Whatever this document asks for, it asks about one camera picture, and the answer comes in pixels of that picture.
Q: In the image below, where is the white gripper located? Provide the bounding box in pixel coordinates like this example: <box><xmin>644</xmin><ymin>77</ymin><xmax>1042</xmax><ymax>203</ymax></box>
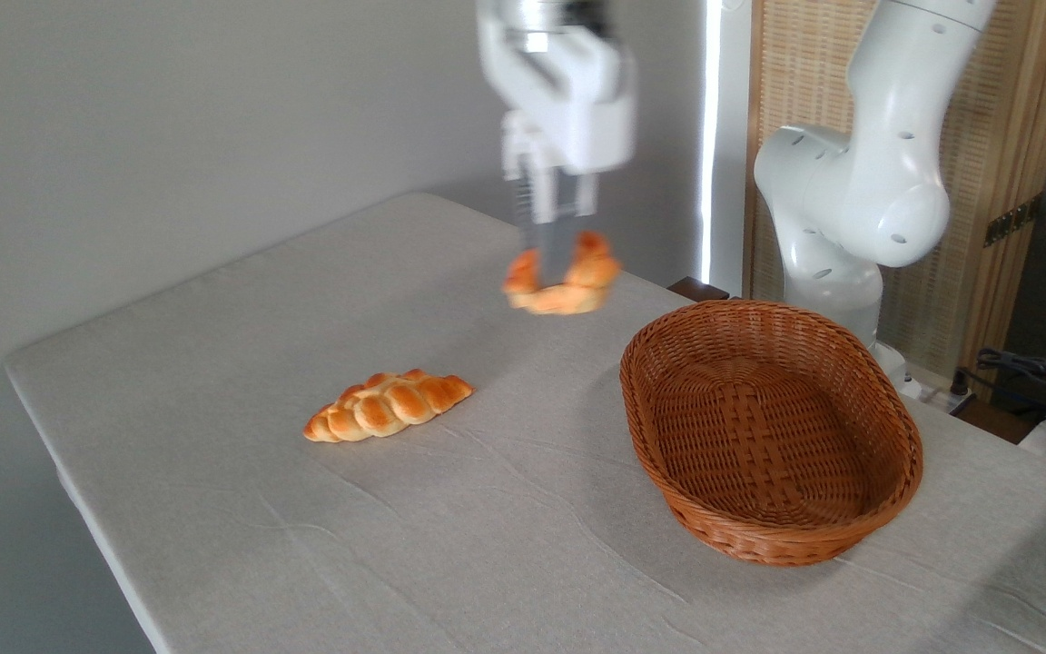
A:
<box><xmin>476</xmin><ymin>0</ymin><xmax>638</xmax><ymax>266</ymax></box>

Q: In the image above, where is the round knotted bread roll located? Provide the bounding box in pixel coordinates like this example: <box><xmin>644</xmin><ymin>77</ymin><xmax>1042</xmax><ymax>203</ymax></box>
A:
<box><xmin>501</xmin><ymin>230</ymin><xmax>623</xmax><ymax>317</ymax></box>

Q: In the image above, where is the long braided bread loaf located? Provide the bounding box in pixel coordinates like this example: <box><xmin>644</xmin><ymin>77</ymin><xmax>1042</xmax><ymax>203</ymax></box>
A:
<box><xmin>302</xmin><ymin>369</ymin><xmax>475</xmax><ymax>444</ymax></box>

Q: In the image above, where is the dark brown wooden furniture corner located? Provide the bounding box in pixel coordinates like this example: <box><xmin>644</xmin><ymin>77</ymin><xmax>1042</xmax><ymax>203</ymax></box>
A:
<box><xmin>667</xmin><ymin>276</ymin><xmax>731</xmax><ymax>303</ymax></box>

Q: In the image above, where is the grey tablecloth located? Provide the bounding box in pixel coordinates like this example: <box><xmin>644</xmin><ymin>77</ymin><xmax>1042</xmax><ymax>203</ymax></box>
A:
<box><xmin>4</xmin><ymin>191</ymin><xmax>1046</xmax><ymax>654</ymax></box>

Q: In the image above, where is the brown oval wicker basket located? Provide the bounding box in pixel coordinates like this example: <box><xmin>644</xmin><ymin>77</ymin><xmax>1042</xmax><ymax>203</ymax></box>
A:
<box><xmin>619</xmin><ymin>299</ymin><xmax>924</xmax><ymax>568</ymax></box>

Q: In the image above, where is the white power strip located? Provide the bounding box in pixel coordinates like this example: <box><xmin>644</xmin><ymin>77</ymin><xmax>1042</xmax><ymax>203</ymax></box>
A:
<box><xmin>903</xmin><ymin>371</ymin><xmax>978</xmax><ymax>417</ymax></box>

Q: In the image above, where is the wooden bamboo folding screen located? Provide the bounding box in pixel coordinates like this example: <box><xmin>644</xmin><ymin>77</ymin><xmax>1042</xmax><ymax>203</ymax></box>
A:
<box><xmin>745</xmin><ymin>0</ymin><xmax>1046</xmax><ymax>382</ymax></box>

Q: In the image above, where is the dark metal screen hinge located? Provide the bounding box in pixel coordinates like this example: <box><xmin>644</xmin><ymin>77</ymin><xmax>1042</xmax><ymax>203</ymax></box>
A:
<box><xmin>984</xmin><ymin>197</ymin><xmax>1040</xmax><ymax>248</ymax></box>

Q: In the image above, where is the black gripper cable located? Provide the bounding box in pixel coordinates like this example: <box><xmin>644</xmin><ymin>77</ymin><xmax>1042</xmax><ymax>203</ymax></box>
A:
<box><xmin>565</xmin><ymin>0</ymin><xmax>615</xmax><ymax>37</ymax></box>

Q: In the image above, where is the black cable bundle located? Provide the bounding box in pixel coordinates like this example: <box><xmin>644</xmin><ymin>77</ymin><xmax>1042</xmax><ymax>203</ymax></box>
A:
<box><xmin>952</xmin><ymin>347</ymin><xmax>1046</xmax><ymax>430</ymax></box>

